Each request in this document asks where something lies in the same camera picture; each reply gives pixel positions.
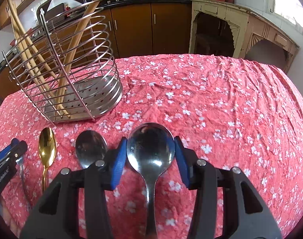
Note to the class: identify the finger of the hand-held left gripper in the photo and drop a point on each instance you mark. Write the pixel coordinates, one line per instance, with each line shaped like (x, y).
(14, 142)
(20, 149)

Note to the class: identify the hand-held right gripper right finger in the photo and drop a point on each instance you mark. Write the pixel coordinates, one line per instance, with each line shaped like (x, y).
(182, 161)

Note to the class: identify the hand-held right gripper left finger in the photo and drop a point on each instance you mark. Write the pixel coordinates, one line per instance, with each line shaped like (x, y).
(119, 164)

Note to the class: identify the gold spoon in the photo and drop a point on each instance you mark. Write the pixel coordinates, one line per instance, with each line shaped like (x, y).
(47, 144)

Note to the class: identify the wooden chopstick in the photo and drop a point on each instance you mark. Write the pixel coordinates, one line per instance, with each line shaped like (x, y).
(29, 54)
(15, 29)
(45, 79)
(85, 17)
(91, 11)

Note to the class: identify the red floral tablecloth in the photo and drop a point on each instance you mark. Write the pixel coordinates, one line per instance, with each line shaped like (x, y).
(203, 109)

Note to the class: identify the wooden lower kitchen cabinets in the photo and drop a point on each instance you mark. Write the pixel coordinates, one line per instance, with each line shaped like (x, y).
(141, 27)

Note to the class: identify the dark wooden cutting board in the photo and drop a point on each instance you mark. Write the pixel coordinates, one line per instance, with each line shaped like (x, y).
(55, 10)

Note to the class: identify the red bottle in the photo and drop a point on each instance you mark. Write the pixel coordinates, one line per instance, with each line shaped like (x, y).
(66, 7)

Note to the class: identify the cream wooden side table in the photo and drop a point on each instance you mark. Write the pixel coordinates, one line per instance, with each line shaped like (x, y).
(241, 25)

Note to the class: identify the sliding window with white frame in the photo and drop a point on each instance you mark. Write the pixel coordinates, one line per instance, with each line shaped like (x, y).
(290, 2)

